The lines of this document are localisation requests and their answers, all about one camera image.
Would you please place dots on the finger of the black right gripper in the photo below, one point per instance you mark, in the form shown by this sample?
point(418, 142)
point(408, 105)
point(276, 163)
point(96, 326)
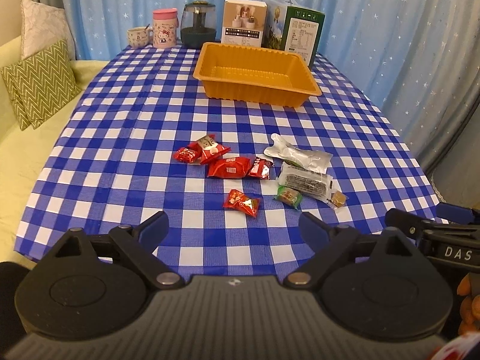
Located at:
point(409, 224)
point(455, 213)

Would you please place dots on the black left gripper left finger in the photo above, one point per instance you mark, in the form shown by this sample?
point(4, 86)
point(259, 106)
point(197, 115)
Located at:
point(93, 285)

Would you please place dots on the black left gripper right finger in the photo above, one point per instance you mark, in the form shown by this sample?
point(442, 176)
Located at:
point(371, 284)

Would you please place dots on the small brown candy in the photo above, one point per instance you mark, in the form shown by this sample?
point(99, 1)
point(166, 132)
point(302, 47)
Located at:
point(337, 199)

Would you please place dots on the clear dark seaweed packet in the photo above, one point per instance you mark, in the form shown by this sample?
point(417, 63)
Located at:
point(316, 185)

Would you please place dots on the silver foil pouch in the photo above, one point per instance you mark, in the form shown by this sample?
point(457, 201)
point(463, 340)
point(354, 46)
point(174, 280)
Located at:
point(311, 160)

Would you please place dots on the green candy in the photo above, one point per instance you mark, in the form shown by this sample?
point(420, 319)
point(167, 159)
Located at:
point(289, 197)

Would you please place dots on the dark red candy packet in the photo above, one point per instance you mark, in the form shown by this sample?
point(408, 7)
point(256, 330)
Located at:
point(260, 169)

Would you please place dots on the red gold candy packet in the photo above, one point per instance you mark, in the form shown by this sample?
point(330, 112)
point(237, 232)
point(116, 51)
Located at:
point(239, 201)

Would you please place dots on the small red candy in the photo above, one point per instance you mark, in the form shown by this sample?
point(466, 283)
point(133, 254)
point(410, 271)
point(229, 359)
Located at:
point(187, 155)

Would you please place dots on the red rectangular snack packet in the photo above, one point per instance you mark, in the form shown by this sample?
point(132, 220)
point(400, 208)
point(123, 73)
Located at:
point(229, 168)

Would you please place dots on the red white snack packet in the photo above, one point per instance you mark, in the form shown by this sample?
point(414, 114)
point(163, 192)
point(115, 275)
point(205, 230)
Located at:
point(208, 149)

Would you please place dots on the right hand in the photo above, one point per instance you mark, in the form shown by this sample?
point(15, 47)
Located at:
point(469, 308)

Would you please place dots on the pale yellow sofa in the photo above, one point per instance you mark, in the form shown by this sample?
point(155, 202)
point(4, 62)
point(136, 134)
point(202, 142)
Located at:
point(23, 156)

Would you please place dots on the blue white checkered tablecloth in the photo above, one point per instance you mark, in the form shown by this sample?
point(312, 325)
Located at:
point(113, 164)

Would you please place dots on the blue star curtain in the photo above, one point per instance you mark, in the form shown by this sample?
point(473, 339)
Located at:
point(418, 60)

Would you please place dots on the green chevron cushion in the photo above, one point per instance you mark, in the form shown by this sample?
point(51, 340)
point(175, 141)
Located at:
point(40, 85)

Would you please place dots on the green white carton box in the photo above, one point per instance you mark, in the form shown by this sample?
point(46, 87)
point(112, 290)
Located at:
point(293, 28)

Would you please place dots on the orange plastic tray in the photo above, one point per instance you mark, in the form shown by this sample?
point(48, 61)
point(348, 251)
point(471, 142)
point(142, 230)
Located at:
point(253, 74)

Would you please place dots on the small patterned ceramic cup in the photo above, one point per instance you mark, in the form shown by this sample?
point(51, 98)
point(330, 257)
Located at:
point(139, 37)

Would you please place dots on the white embroidered cushion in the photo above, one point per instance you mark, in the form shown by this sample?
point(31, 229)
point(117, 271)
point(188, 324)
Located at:
point(43, 25)

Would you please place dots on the white humidifier product box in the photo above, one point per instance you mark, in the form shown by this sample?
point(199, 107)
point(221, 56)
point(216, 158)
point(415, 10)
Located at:
point(243, 22)

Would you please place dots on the pink Hello Kitty tumbler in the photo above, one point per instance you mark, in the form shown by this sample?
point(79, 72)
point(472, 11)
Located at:
point(165, 24)

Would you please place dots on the dark green glass humidifier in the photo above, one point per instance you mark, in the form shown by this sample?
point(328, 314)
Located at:
point(198, 24)

